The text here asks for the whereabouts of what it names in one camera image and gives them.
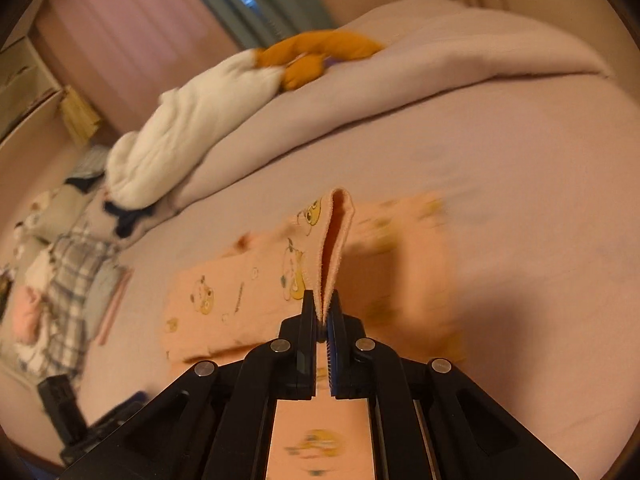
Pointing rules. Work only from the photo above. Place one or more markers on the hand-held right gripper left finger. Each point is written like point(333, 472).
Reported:
point(311, 312)

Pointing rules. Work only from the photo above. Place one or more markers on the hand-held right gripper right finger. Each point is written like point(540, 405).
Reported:
point(332, 332)

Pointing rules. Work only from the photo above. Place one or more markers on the peach cartoon print garment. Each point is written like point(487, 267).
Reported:
point(240, 300)

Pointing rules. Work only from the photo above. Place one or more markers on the small pink cloth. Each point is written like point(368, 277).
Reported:
point(25, 315)

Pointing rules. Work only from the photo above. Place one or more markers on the plaid cloth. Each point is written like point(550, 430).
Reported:
point(75, 280)

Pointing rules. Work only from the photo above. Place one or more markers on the dark navy cloth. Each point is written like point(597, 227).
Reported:
point(125, 222)

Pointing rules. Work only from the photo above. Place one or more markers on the bed with lilac sheet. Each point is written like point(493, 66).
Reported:
point(500, 210)

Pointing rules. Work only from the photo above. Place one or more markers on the white goose plush toy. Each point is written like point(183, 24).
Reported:
point(190, 125)

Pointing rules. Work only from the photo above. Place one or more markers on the lilac duvet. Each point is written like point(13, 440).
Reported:
point(425, 60)

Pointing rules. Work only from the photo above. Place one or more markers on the tan paper bag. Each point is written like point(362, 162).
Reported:
point(80, 115)

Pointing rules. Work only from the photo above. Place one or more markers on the cardboard box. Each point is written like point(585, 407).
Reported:
point(25, 75)

